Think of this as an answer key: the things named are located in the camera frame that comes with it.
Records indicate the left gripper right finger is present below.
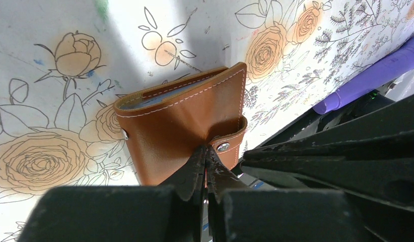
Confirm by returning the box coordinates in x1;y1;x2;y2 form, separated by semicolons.
205;147;372;241

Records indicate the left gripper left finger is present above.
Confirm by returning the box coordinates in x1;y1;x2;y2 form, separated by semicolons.
19;146;206;241

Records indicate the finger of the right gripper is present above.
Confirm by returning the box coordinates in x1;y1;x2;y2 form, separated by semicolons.
241;141;414;241
243;94;414;160

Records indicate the brown leather card holder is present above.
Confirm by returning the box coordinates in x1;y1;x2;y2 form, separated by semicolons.
113;62;247;186

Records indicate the purple marker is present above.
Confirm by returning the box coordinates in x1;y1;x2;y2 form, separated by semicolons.
312;37;414;114

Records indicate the floral tablecloth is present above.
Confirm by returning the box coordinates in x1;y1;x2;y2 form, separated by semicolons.
0;1;414;241

